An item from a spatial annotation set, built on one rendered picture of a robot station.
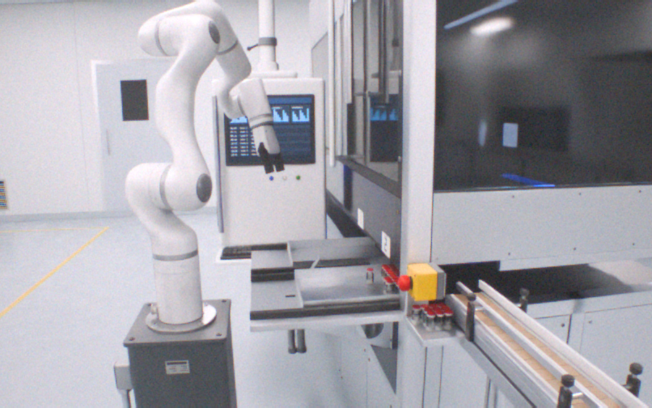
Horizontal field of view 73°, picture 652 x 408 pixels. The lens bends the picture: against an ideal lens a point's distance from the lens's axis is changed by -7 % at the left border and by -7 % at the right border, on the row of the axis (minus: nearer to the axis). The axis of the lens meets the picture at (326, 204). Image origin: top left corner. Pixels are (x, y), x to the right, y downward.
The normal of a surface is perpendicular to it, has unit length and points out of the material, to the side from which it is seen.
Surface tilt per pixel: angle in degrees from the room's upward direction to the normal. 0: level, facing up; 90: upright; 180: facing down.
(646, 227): 90
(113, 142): 90
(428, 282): 90
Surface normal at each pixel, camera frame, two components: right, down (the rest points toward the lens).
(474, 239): 0.15, 0.19
